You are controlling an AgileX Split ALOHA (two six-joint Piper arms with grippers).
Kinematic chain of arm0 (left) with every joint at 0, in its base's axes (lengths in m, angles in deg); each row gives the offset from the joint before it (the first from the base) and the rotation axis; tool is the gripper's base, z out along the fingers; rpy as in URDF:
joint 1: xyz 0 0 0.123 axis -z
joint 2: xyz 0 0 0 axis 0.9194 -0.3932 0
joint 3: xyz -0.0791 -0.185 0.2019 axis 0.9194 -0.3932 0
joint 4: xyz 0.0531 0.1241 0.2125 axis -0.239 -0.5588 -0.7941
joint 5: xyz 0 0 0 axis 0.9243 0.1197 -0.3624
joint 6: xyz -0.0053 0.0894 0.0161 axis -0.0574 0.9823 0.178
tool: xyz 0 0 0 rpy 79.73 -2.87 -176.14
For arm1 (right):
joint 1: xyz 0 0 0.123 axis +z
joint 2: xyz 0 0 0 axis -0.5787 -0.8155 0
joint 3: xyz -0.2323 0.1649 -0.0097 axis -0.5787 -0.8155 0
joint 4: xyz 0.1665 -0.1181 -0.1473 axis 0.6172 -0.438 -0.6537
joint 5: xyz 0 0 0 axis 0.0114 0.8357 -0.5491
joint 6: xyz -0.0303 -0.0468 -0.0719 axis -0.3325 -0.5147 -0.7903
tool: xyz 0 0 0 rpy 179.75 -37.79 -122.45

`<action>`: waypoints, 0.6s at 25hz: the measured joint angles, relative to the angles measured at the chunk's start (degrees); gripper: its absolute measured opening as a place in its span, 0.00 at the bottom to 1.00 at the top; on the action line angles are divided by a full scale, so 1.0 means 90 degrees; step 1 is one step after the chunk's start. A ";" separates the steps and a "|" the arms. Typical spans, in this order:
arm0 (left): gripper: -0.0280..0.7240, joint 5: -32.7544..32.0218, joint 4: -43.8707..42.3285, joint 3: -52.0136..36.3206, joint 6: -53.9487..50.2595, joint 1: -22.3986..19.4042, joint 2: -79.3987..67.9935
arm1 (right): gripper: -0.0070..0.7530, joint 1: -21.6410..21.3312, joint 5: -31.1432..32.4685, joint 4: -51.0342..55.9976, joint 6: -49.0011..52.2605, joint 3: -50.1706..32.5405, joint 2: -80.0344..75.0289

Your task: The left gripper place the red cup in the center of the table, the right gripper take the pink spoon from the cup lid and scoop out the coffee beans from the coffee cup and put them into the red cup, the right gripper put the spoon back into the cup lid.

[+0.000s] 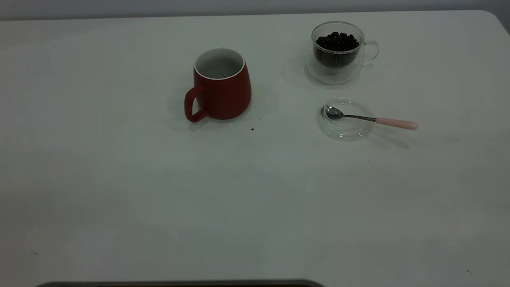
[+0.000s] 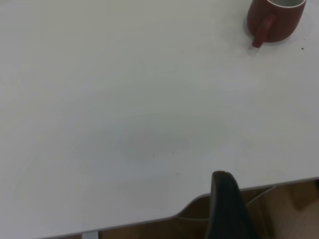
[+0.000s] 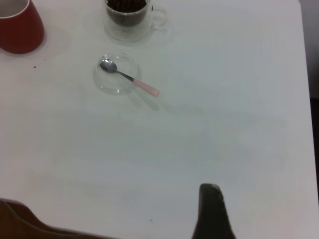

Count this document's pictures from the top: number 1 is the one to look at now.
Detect red ceramic mug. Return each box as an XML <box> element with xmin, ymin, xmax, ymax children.
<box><xmin>184</xmin><ymin>48</ymin><xmax>252</xmax><ymax>123</ymax></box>

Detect metal spoon with pink handle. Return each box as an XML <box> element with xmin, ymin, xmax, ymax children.
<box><xmin>324</xmin><ymin>105</ymin><xmax>419</xmax><ymax>131</ymax></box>

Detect dark coffee beans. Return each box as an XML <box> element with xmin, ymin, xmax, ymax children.
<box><xmin>314</xmin><ymin>31</ymin><xmax>360</xmax><ymax>68</ymax></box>

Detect clear glass cup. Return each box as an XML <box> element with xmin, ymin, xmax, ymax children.
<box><xmin>311</xmin><ymin>21</ymin><xmax>379</xmax><ymax>77</ymax></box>

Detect clear glass saucer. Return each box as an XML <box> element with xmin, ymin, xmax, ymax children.
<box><xmin>305</xmin><ymin>59</ymin><xmax>361</xmax><ymax>85</ymax></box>

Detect clear round glass dish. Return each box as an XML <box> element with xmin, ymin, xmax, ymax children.
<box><xmin>317</xmin><ymin>97</ymin><xmax>375</xmax><ymax>142</ymax></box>

